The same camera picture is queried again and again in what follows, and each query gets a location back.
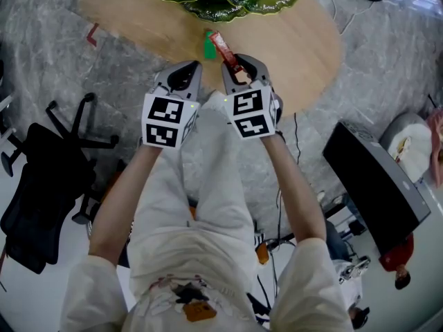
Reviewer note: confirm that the person's left forearm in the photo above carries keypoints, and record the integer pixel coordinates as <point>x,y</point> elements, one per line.
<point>117,206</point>

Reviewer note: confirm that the grey round seat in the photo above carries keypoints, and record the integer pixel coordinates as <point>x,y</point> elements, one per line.
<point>401,119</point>

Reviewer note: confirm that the small green bottle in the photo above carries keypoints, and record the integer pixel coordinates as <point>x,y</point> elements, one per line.
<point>208,50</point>

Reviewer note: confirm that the person's white right shoe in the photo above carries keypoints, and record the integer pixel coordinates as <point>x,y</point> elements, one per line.
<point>214,100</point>

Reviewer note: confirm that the person's light grey trousers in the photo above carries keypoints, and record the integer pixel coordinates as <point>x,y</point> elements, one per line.
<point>214,164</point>

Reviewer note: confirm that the person's right forearm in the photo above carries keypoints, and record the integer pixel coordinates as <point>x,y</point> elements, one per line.
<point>294,192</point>

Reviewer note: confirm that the green leaf-shaped plate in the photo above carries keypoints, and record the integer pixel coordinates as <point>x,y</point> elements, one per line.
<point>214,12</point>

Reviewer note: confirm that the white printed cushion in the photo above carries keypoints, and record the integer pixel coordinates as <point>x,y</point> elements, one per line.
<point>415,147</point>

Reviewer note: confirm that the black office chair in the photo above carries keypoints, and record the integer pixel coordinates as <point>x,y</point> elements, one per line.
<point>38,192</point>

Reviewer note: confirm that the pink plush toy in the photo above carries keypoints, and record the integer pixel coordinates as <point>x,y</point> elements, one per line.
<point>436,140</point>

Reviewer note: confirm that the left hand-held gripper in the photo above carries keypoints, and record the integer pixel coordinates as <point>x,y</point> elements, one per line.
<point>162,111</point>

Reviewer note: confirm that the red snack bar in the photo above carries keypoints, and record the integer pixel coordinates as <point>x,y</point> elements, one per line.
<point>223,48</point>

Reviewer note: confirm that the orange stool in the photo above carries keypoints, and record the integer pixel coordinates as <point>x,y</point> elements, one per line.
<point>263,254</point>

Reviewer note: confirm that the person's cream shirt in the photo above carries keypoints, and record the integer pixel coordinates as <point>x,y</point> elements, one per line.
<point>187,251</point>

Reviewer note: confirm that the black white striped cloth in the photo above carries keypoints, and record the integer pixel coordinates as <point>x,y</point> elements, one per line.
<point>259,239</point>

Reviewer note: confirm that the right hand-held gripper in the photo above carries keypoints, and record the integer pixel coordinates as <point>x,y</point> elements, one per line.
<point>249,104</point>

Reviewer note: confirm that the large black monitor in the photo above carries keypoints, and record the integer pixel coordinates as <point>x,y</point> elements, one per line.
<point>367,182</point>

